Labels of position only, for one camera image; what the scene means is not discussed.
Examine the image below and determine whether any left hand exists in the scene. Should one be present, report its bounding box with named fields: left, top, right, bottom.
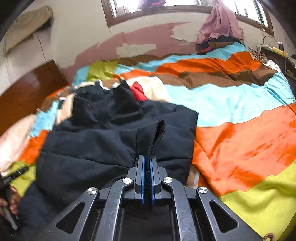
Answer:
left=0, top=187, right=21, bottom=217

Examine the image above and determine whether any colourful striped duvet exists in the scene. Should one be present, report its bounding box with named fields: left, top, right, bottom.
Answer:
left=23, top=42, right=295, bottom=240

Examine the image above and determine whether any brown framed window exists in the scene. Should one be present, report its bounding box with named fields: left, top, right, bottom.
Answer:
left=101, top=1, right=274, bottom=37

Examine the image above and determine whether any pink floral pillow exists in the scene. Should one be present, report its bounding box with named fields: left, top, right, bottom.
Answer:
left=1, top=114, right=37, bottom=174

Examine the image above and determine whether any cluttered wooden desk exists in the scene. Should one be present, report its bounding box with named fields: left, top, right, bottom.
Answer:
left=256, top=44, right=295, bottom=80

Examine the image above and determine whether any brown wooden headboard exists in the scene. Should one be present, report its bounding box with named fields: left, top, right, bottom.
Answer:
left=1, top=60, right=67, bottom=134

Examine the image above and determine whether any pile of dark clothes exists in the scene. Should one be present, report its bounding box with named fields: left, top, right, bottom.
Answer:
left=196, top=35, right=241, bottom=54

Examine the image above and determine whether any olive cloth on wall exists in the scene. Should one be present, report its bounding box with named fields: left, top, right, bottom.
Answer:
left=3, top=6, right=53, bottom=56

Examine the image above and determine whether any pink curtain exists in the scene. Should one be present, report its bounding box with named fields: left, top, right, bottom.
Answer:
left=196, top=1, right=244, bottom=45

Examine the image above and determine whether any black padded jacket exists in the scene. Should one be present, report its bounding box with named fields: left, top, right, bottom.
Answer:
left=16, top=82, right=198, bottom=240

